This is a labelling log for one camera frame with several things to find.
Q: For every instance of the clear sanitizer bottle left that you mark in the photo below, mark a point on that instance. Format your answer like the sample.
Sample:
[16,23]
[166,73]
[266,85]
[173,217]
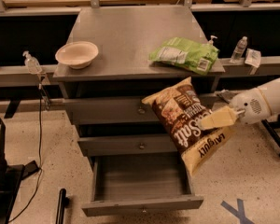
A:
[32,63]

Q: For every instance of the green chip bag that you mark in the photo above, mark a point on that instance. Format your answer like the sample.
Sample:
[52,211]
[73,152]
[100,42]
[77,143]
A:
[187,54]

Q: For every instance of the white paper bowl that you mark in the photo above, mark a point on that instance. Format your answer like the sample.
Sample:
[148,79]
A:
[77,55]

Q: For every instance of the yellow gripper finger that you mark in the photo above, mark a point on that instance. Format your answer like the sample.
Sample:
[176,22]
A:
[223,117]

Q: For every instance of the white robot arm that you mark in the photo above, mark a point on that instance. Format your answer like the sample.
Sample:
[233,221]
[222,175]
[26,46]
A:
[271,93]

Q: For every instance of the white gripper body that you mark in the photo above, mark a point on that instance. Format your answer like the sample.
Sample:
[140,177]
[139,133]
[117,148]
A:
[249,106]

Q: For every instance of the grey cloth on rail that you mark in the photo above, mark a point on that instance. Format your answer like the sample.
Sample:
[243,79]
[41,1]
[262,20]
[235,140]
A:
[226,95]

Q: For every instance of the grey drawer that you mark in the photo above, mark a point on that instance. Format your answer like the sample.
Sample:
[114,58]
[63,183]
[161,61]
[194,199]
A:
[126,144]
[103,110]
[140,183]

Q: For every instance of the black tube bottom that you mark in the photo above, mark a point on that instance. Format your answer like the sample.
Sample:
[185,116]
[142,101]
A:
[63,202]

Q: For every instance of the grey drawer cabinet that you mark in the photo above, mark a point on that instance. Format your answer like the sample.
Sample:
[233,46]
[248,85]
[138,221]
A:
[125,36]

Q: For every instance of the clear water bottle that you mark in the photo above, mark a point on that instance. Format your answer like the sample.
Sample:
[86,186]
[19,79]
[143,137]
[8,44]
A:
[239,50]

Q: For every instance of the white paper packet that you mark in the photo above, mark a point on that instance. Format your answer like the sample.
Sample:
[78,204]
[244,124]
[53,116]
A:
[253,57]

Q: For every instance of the black equipment base left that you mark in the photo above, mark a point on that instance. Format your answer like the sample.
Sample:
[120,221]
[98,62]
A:
[11,177]

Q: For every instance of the grey bottom drawer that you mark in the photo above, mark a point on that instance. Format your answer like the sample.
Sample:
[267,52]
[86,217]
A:
[140,183]

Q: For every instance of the black stand base right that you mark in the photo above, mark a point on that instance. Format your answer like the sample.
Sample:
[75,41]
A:
[271,127]

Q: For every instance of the brown chip bag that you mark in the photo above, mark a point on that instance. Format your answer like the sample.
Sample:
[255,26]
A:
[179,110]

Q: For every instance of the grey middle drawer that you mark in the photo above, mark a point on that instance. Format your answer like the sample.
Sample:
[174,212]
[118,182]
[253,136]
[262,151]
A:
[126,144]

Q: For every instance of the sanitizer pump bottle behind bag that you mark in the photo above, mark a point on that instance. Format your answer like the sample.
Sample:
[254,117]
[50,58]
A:
[212,38]

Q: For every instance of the grey top drawer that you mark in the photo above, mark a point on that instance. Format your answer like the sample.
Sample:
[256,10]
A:
[103,110]

